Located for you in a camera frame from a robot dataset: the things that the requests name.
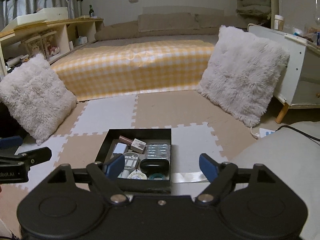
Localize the white charger adapter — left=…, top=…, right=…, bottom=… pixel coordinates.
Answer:
left=112, top=142, right=127, bottom=156

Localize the white cabinet with wooden legs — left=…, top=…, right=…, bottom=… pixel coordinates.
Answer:
left=248, top=23, right=320, bottom=124

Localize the white lidded jar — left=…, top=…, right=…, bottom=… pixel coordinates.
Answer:
left=274, top=15, right=286, bottom=31

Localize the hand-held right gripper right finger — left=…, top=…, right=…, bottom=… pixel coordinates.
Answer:
left=195, top=153, right=282, bottom=205

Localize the small beige box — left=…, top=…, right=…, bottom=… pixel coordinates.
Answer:
left=131, top=138, right=147, bottom=154

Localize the flat beige pillow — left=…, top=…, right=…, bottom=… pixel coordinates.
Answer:
left=195, top=14, right=251, bottom=30

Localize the light grey floor cushion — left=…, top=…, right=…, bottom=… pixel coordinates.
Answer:
left=229, top=121, right=320, bottom=240

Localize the rolled beige duvet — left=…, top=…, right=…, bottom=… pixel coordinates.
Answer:
left=95, top=22, right=140, bottom=41

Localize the white power adapter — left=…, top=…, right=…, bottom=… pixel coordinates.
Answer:
left=258, top=128, right=277, bottom=139

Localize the wooden shelf unit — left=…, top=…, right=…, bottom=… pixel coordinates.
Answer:
left=0, top=17, right=104, bottom=77

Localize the folded beige bedding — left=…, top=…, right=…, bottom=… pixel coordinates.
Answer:
left=236, top=0, right=272, bottom=18

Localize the white round dial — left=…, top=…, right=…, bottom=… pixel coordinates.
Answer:
left=127, top=171, right=148, bottom=180

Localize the flat white box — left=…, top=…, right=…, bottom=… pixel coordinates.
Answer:
left=4, top=7, right=69, bottom=28

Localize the black oval case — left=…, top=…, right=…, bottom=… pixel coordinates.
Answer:
left=139, top=158, right=171, bottom=178

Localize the fluffy white cushion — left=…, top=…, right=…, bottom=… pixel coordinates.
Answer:
left=0, top=54, right=77, bottom=146
left=197, top=25, right=290, bottom=128

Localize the black cable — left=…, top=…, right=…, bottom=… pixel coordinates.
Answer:
left=276, top=125, right=320, bottom=146

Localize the clear case with beige doll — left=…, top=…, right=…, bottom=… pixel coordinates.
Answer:
left=25, top=36, right=43, bottom=58

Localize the clear case with red doll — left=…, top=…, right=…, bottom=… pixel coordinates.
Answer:
left=41, top=31, right=61, bottom=58

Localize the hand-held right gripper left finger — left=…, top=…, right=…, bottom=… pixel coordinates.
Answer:
left=37, top=154, right=129, bottom=205

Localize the black cardboard box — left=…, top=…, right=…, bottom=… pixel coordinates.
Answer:
left=94, top=128, right=173, bottom=194

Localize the clear plastic blister tray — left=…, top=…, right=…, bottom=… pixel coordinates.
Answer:
left=145, top=143, right=171, bottom=159

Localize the yellow checkered bed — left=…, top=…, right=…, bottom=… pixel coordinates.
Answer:
left=50, top=39, right=216, bottom=102

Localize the large beige pillow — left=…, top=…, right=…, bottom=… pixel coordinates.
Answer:
left=137, top=12, right=193, bottom=32

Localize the beige white foam puzzle mat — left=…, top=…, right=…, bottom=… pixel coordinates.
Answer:
left=0, top=90, right=266, bottom=230

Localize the bed with grey sheet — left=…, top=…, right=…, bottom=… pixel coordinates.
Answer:
left=82, top=33, right=221, bottom=53

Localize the grey curtain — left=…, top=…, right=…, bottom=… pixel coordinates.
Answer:
left=0, top=0, right=83, bottom=29

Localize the grey plastic bracket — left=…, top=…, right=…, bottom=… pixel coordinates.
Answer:
left=123, top=152, right=141, bottom=171

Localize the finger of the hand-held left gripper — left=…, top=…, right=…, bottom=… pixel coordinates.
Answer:
left=0, top=135, right=23, bottom=149
left=0, top=147, right=52, bottom=167

